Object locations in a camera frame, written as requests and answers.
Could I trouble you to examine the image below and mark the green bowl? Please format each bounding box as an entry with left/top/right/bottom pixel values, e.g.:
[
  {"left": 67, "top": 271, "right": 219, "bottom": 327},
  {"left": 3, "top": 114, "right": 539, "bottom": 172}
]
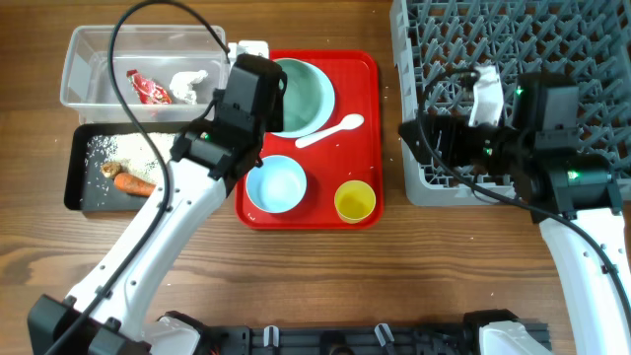
[{"left": 275, "top": 58, "right": 322, "bottom": 138}]

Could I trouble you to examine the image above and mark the small light blue bowl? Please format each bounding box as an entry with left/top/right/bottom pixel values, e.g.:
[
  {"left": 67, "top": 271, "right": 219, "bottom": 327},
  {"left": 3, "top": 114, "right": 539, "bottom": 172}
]
[{"left": 245, "top": 155, "right": 308, "bottom": 214}]

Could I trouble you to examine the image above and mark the white tissue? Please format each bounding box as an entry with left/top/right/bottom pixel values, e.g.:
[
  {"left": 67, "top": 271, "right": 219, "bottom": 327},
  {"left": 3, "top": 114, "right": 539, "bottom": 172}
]
[{"left": 169, "top": 70, "right": 208, "bottom": 105}]

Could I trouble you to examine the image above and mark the red snack wrapper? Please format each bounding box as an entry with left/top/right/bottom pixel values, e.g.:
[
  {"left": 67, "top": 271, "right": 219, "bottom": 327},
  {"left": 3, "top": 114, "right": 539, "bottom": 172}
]
[{"left": 126, "top": 69, "right": 173, "bottom": 105}]

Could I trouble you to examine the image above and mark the white rice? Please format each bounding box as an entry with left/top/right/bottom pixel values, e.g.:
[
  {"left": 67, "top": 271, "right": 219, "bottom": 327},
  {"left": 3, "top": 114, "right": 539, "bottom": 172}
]
[{"left": 105, "top": 133, "right": 163, "bottom": 185}]

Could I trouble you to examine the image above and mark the orange carrot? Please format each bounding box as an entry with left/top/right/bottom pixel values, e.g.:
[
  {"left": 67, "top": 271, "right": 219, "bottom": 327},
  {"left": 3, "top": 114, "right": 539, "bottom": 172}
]
[{"left": 113, "top": 173, "right": 156, "bottom": 197}]

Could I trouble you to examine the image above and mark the brown mushroom piece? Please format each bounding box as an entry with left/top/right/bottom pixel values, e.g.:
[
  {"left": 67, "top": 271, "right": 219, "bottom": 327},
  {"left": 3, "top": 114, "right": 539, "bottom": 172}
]
[{"left": 101, "top": 162, "right": 122, "bottom": 179}]

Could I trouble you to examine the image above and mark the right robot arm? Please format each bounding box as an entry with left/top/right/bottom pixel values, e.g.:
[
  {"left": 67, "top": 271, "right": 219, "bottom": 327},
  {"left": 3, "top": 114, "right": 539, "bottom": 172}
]
[{"left": 398, "top": 67, "right": 630, "bottom": 354}]

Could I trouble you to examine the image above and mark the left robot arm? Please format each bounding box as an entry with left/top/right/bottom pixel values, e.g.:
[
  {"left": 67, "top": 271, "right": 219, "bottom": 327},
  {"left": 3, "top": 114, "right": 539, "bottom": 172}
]
[{"left": 28, "top": 54, "right": 287, "bottom": 354}]

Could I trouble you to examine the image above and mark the grey dishwasher rack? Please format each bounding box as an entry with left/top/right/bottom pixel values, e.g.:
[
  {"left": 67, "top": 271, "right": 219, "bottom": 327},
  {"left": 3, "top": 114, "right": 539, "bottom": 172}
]
[{"left": 389, "top": 0, "right": 630, "bottom": 200}]

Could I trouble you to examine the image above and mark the red serving tray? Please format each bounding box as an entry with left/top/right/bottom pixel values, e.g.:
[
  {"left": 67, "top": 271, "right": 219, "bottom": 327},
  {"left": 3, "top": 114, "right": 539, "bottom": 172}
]
[{"left": 233, "top": 49, "right": 385, "bottom": 230}]

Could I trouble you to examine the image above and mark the white plastic spoon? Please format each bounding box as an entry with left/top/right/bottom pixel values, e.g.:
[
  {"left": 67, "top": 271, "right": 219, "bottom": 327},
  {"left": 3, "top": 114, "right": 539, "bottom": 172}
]
[{"left": 295, "top": 113, "right": 365, "bottom": 149}]

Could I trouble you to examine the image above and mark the yellow plastic cup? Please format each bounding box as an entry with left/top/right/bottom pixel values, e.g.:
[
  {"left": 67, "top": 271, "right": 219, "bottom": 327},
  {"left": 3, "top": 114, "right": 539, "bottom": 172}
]
[{"left": 334, "top": 180, "right": 377, "bottom": 224}]

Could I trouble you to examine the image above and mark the large light blue plate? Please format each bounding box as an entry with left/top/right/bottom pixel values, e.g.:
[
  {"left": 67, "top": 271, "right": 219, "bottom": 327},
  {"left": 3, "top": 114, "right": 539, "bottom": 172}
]
[{"left": 268, "top": 57, "right": 336, "bottom": 139}]

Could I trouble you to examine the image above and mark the clear plastic bin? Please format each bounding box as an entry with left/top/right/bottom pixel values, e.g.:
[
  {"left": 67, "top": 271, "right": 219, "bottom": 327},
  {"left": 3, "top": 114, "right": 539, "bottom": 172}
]
[{"left": 59, "top": 25, "right": 230, "bottom": 124}]

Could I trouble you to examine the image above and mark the black plastic tray bin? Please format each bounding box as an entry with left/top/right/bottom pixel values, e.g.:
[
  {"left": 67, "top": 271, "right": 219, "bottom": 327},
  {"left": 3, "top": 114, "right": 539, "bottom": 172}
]
[{"left": 62, "top": 121, "right": 198, "bottom": 214}]

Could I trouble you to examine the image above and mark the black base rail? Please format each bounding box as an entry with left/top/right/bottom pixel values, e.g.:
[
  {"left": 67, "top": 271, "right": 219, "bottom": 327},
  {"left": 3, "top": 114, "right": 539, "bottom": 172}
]
[{"left": 197, "top": 323, "right": 481, "bottom": 355}]

